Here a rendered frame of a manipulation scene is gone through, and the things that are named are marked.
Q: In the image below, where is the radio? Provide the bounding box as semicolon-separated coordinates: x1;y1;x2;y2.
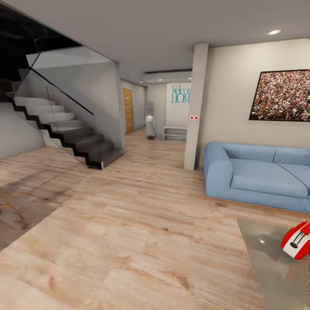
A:
281;222;310;260

